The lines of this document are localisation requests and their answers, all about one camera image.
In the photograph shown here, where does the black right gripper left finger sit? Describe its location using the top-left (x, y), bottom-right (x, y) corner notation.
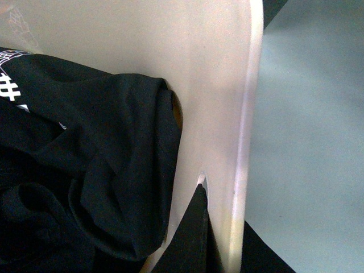
top-left (152, 184), bottom-right (224, 273)

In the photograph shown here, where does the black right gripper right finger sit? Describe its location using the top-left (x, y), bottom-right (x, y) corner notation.
top-left (240, 221), bottom-right (295, 273)

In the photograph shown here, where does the beige plastic laundry hamper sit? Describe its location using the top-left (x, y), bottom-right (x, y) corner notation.
top-left (1, 1), bottom-right (263, 272)

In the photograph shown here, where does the black printed t-shirt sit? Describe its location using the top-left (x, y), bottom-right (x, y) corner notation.
top-left (1, 48), bottom-right (181, 272)

